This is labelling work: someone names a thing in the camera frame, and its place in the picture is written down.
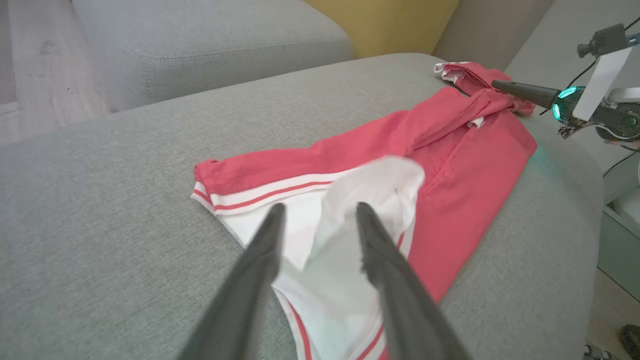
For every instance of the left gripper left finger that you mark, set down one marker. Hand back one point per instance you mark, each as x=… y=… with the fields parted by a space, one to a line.
x=235 y=310

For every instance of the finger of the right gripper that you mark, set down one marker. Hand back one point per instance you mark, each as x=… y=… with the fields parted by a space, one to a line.
x=530 y=93

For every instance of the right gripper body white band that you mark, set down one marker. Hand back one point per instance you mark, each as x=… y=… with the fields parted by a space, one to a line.
x=600 y=85

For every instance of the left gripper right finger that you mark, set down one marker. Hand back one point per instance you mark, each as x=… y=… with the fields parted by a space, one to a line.
x=405 y=320

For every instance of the red and white jersey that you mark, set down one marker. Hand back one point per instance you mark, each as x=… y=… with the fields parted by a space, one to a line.
x=465 y=190

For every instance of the red shorts white trim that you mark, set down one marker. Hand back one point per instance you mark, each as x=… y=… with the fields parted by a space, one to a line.
x=467 y=75

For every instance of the grey sofa cushion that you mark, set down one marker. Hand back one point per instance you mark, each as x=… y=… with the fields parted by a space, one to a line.
x=100 y=225
x=210 y=45

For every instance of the yellow upholstered cushion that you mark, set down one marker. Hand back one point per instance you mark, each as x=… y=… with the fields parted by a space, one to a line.
x=385 y=25

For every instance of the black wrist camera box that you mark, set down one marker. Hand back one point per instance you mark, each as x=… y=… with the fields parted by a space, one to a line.
x=605 y=40

